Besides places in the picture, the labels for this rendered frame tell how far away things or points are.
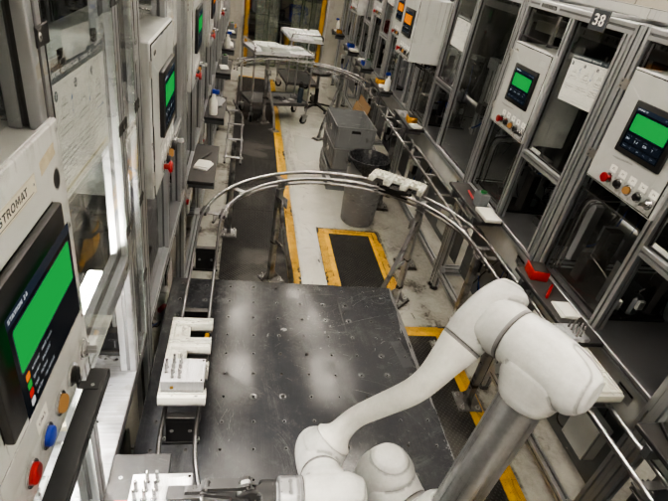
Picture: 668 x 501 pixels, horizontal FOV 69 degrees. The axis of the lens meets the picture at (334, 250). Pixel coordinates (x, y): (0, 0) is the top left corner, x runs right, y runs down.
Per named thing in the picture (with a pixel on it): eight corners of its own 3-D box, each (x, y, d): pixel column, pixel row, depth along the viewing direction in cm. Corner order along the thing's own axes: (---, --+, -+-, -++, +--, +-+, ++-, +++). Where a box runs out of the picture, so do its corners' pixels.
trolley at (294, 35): (319, 103, 748) (330, 37, 697) (282, 100, 730) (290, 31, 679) (307, 87, 815) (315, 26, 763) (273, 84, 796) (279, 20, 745)
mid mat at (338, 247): (405, 303, 353) (405, 302, 352) (330, 300, 342) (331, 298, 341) (376, 232, 436) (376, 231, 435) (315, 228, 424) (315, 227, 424)
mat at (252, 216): (303, 295, 341) (303, 294, 341) (217, 291, 329) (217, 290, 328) (273, 80, 824) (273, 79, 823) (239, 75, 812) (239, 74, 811)
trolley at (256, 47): (248, 123, 619) (253, 44, 568) (235, 108, 659) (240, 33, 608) (310, 124, 658) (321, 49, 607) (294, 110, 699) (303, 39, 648)
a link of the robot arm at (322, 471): (301, 534, 107) (294, 494, 120) (369, 531, 111) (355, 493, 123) (306, 490, 105) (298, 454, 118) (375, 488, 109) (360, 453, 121)
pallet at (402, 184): (366, 187, 321) (369, 173, 315) (373, 180, 332) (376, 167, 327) (417, 205, 311) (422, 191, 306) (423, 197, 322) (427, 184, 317)
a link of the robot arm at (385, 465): (377, 465, 154) (393, 420, 143) (417, 515, 143) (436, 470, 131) (336, 490, 145) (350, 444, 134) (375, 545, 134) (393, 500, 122)
